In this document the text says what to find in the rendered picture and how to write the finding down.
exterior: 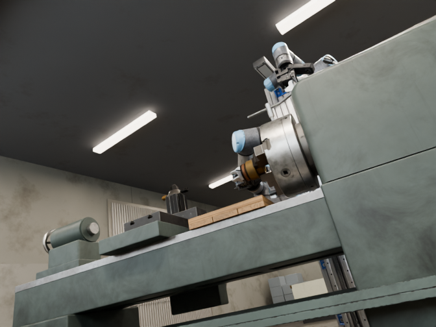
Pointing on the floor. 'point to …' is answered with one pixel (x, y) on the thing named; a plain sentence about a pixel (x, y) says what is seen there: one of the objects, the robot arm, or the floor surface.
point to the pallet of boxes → (282, 287)
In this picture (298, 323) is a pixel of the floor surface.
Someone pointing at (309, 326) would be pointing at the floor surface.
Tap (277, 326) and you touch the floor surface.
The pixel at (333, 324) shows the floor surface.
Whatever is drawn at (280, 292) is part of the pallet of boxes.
